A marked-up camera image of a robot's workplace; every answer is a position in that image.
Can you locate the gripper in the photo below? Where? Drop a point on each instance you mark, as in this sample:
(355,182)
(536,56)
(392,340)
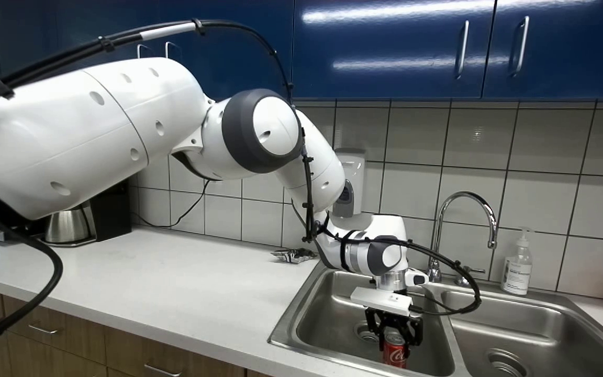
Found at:
(393,319)

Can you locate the red soda can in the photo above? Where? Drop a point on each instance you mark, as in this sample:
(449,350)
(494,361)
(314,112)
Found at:
(394,353)

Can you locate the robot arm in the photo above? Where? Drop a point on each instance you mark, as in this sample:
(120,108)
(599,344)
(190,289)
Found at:
(71,136)

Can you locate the stainless steel double sink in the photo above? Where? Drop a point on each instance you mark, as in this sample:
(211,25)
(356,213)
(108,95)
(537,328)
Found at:
(521,330)

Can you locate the chrome tap lever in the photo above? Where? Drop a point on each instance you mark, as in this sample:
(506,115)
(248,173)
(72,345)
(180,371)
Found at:
(470,274)

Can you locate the crumpled silver foil wrapper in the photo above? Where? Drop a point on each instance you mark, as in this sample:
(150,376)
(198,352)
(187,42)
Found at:
(293,255)

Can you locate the clear pump soap bottle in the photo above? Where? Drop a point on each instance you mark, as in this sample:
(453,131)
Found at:
(517,269)

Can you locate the chrome gooseneck tap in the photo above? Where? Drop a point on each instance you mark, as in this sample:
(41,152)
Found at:
(469,201)

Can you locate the blue cabinet door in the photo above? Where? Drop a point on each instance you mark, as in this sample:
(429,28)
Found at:
(87,21)
(573,47)
(385,52)
(228,63)

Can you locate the black coffee maker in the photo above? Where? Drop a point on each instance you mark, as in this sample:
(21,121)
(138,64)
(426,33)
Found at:
(110,209)

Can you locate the steel coffee carafe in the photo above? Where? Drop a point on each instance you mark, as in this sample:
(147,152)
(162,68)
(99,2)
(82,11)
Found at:
(67,226)

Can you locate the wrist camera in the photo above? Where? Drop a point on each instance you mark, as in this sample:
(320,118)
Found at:
(382,300)

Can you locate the wall soap dispenser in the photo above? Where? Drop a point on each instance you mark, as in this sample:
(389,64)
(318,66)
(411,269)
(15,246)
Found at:
(351,183)

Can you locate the blue wall cabinet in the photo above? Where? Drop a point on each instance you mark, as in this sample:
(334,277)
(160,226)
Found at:
(385,47)

